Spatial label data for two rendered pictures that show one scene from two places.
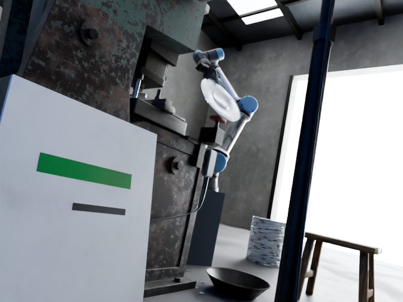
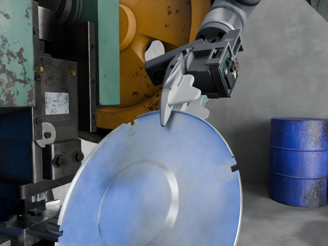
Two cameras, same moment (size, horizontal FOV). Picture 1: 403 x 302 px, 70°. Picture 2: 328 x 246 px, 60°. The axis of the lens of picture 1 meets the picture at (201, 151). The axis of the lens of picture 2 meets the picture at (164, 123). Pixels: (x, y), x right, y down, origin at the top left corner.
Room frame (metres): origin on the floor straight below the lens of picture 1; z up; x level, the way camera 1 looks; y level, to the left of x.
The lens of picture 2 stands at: (1.45, -0.41, 1.07)
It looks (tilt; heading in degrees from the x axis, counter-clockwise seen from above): 4 degrees down; 77
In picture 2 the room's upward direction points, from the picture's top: straight up
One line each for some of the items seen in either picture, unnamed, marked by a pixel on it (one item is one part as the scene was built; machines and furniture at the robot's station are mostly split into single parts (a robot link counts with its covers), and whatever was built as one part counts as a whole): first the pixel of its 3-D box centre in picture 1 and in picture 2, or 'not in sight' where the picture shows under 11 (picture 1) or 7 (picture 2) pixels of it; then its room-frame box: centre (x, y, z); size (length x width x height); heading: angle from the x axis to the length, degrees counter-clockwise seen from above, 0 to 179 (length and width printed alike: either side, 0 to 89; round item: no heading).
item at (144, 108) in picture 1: (129, 118); not in sight; (1.29, 0.36, 0.68); 0.45 x 0.30 x 0.06; 51
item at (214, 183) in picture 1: (207, 182); not in sight; (1.87, -0.08, 0.50); 0.15 x 0.15 x 0.10
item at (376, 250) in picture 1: (336, 272); not in sight; (1.49, -0.79, 0.16); 0.34 x 0.24 x 0.34; 50
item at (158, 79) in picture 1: (138, 81); (33, 182); (1.29, 0.36, 0.86); 0.20 x 0.16 x 0.05; 51
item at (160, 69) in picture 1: (153, 52); (44, 114); (1.33, 0.33, 1.04); 0.17 x 0.15 x 0.30; 141
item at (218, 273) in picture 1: (236, 284); not in sight; (1.39, -0.28, 0.04); 0.30 x 0.30 x 0.07
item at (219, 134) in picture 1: (208, 147); not in sight; (1.28, -0.03, 0.62); 0.10 x 0.06 x 0.20; 51
